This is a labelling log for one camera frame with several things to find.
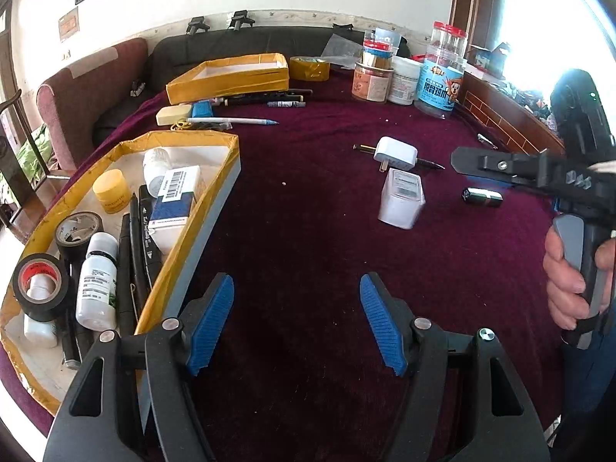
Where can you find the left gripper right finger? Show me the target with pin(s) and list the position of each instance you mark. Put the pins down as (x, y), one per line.
(463, 386)

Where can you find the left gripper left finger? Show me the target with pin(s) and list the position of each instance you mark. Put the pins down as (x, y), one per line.
(130, 401)

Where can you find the black ballpoint pen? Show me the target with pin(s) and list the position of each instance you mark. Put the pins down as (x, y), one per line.
(135, 234)

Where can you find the white bottle clear cap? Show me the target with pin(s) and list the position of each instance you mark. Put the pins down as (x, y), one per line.
(96, 293)

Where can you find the black gold lipstick tube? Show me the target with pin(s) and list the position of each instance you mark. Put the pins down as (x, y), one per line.
(482, 197)

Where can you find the black tape roll red core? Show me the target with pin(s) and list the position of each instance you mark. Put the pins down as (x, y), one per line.
(40, 286)

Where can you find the blue white medicine box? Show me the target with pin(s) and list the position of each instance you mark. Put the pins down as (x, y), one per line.
(173, 205)

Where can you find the black tape roll white core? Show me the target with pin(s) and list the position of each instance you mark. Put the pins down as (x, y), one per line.
(72, 236)

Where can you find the small yellow jar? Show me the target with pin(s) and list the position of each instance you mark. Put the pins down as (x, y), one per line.
(112, 191)

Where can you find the white bottle green label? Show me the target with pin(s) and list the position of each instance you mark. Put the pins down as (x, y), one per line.
(156, 163)

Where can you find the person's right hand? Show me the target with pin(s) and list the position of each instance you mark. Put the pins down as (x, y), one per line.
(565, 285)

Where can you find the near yellow cardboard tray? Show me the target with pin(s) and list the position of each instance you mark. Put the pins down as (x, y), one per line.
(46, 355)

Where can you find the yellow cardboard tray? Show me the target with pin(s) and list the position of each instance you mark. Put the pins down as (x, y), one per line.
(46, 355)
(252, 73)

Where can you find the pink white small box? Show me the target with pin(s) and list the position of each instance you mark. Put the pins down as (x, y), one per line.
(402, 199)

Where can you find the clear jar blue cartoon label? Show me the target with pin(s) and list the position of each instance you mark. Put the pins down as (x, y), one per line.
(441, 74)

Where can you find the maroon table cloth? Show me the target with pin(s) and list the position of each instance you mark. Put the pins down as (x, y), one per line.
(299, 229)

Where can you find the white power adapter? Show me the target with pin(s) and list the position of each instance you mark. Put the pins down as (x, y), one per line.
(393, 153)

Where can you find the yellow tipped black pen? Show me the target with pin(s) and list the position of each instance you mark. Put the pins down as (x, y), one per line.
(421, 162)

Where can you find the white tub with label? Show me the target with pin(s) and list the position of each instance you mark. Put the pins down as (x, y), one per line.
(404, 80)

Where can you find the clear jar orange label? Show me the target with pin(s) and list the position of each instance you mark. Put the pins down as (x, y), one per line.
(371, 84)

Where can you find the yellow rubber bands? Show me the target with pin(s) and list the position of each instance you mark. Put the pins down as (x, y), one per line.
(183, 125)

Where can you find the dark wooden chair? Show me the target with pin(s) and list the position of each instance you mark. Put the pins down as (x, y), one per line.
(32, 198)

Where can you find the white blue pen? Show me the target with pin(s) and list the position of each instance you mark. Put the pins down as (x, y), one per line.
(231, 120)

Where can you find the cream eraser block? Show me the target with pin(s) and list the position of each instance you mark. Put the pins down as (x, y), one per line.
(172, 114)

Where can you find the maroon armchair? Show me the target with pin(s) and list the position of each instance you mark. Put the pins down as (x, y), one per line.
(72, 100)

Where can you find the black sofa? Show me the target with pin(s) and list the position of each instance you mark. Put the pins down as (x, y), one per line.
(176, 55)

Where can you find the black pens by far tray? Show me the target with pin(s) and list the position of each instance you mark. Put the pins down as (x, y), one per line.
(298, 95)

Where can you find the yellow packing tape roll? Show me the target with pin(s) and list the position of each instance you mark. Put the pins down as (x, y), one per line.
(308, 68)

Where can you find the far yellow cardboard tray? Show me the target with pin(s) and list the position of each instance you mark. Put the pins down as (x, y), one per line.
(252, 73)

